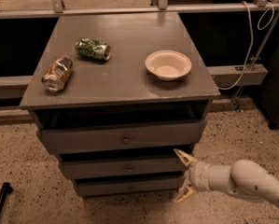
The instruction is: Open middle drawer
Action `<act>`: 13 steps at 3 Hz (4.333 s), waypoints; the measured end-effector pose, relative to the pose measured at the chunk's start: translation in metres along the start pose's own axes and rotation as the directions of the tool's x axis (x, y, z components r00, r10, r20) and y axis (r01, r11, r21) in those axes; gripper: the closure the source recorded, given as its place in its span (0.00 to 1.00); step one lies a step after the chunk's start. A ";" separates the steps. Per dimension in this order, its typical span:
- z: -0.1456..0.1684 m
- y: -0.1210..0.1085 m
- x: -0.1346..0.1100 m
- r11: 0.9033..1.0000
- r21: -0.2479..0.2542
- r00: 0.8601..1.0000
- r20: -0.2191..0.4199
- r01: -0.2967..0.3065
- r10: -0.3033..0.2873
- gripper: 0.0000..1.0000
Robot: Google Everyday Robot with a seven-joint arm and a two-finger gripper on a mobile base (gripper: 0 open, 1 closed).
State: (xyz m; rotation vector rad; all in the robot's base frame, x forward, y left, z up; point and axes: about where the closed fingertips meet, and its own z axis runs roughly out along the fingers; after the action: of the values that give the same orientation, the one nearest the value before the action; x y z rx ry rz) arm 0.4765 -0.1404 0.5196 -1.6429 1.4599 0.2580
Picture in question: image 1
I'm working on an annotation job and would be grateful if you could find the grey wooden drawer cabinet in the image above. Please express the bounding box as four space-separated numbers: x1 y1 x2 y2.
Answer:
21 13 219 185

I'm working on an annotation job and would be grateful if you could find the grey metal rail frame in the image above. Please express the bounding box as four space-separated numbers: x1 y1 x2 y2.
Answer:
0 0 279 101

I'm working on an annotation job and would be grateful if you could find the crushed green soda can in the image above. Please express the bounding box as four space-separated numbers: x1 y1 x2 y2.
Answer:
75 37 111 62

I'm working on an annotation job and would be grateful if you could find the grey bottom drawer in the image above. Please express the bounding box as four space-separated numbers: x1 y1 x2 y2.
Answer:
74 173 184 197

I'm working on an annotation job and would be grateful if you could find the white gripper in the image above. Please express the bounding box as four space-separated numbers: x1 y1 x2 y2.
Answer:
174 148 211 203

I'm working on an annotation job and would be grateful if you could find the white hanging cable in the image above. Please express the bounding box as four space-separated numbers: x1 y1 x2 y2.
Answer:
216 0 275 91

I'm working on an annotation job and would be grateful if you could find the thin metal diagonal rod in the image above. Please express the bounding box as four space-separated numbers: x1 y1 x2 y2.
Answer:
230 0 279 110

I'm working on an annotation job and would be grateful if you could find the grey top drawer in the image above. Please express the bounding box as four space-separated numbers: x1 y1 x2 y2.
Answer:
37 119 207 154

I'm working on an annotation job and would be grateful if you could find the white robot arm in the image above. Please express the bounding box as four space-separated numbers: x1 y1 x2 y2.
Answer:
174 148 279 208

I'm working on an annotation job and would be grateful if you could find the grey drawer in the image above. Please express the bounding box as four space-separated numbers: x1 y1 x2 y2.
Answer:
37 119 207 154
60 154 186 179
74 173 184 197

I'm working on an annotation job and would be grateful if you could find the crushed orange soda can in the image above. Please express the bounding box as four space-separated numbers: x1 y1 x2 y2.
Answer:
41 55 73 92

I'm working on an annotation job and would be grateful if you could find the black bar on floor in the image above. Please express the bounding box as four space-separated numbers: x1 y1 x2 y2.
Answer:
0 182 13 215

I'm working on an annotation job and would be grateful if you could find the white paper bowl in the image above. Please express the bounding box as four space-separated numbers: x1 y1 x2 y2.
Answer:
145 50 192 81

